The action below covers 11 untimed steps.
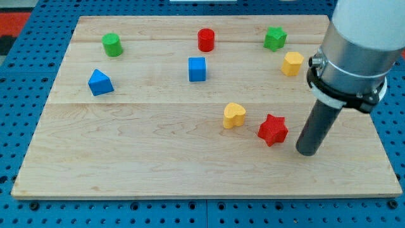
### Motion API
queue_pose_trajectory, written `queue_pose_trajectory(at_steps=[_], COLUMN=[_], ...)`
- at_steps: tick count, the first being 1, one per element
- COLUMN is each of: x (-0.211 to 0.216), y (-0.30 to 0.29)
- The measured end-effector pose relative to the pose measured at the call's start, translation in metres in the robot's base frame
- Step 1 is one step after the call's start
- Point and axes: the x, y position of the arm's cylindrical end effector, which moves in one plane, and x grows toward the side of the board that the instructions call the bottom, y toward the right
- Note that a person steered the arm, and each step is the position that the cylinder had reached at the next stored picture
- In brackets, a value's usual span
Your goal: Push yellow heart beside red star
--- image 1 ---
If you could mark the yellow heart block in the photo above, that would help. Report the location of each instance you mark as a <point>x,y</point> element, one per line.
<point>233,115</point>

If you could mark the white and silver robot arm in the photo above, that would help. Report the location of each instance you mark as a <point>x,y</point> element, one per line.
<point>360,46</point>

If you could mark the red star block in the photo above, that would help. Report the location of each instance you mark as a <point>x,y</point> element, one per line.
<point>273,130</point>

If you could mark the green star block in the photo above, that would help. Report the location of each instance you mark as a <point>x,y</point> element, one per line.
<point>275,38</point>

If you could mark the light wooden board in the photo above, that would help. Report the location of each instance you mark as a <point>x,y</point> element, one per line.
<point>160,136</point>

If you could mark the blue cube block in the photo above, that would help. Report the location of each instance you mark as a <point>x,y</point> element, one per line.
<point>197,69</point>

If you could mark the red cylinder block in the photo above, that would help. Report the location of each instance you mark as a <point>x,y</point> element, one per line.
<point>206,39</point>

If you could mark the yellow hexagon block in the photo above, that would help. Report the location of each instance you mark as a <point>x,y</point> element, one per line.
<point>292,63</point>

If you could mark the blue triangular prism block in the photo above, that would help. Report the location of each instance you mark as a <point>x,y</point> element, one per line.
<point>99,83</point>

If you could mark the green cylinder block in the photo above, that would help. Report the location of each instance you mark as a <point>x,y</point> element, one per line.
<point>112,45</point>

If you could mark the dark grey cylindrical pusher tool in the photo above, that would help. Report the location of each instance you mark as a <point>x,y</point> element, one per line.
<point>316,128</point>

